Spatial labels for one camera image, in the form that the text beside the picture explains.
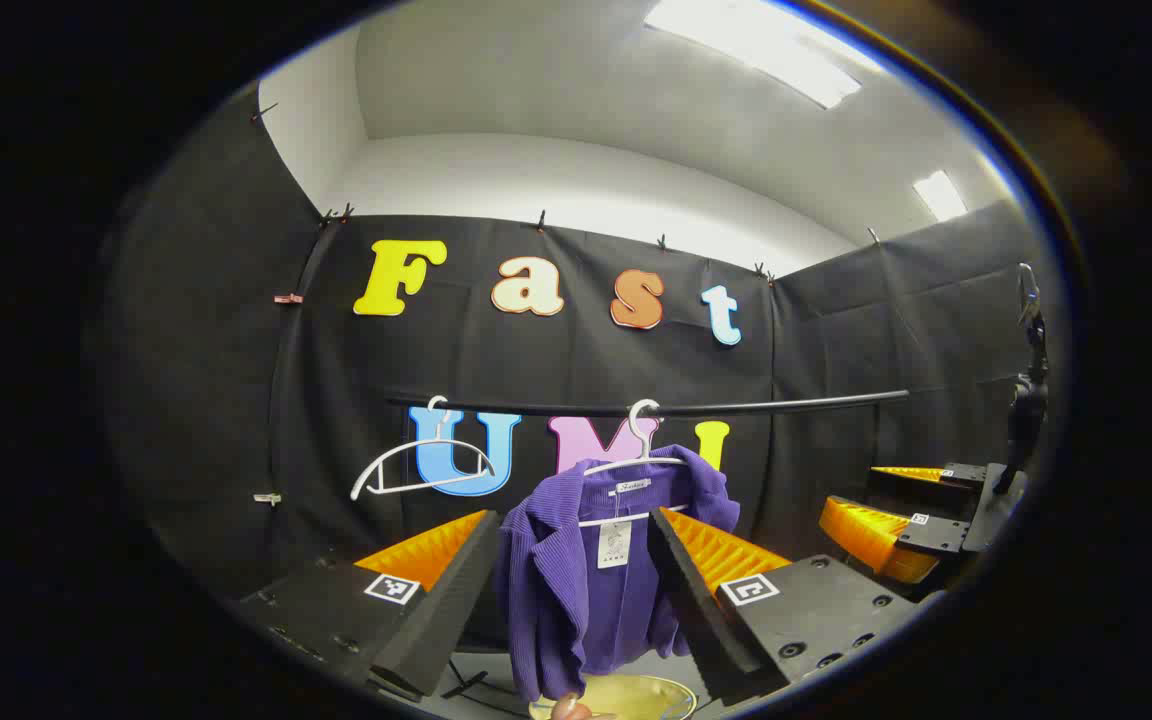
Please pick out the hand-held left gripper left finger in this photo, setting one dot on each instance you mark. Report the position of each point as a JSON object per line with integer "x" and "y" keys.
{"x": 456, "y": 590}

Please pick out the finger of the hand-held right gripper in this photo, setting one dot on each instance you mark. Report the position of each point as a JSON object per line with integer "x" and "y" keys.
{"x": 926, "y": 473}
{"x": 866, "y": 530}

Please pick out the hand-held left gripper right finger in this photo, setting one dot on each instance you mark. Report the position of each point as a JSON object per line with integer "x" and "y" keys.
{"x": 696, "y": 600}

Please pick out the beige round laundry hamper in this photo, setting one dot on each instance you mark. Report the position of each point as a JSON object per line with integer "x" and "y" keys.
{"x": 636, "y": 697}

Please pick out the purple ribbed knit garment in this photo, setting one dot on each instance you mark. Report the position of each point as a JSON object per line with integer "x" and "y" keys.
{"x": 576, "y": 600}

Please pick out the white clothes hanger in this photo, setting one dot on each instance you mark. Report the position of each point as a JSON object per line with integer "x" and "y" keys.
{"x": 644, "y": 440}
{"x": 439, "y": 428}

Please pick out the small ceiling light panel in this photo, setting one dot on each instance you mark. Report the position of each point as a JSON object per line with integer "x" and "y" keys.
{"x": 939, "y": 195}

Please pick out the black backdrop cloth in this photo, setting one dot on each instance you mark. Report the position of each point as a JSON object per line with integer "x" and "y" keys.
{"x": 236, "y": 400}

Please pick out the large ceiling light panel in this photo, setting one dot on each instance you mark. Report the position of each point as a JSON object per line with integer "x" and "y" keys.
{"x": 756, "y": 45}

